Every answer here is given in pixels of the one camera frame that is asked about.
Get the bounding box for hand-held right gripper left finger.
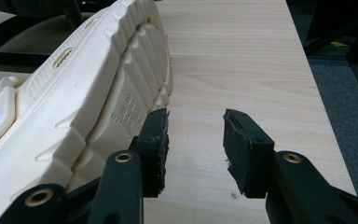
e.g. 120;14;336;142
130;107;171;199

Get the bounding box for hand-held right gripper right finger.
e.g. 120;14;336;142
222;108;276;200

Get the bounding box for cream foam clog shoe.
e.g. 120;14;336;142
0;0;173;224

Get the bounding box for black metal stand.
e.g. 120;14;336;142
303;0;358;114

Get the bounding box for black chair frame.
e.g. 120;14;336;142
0;0;113;73

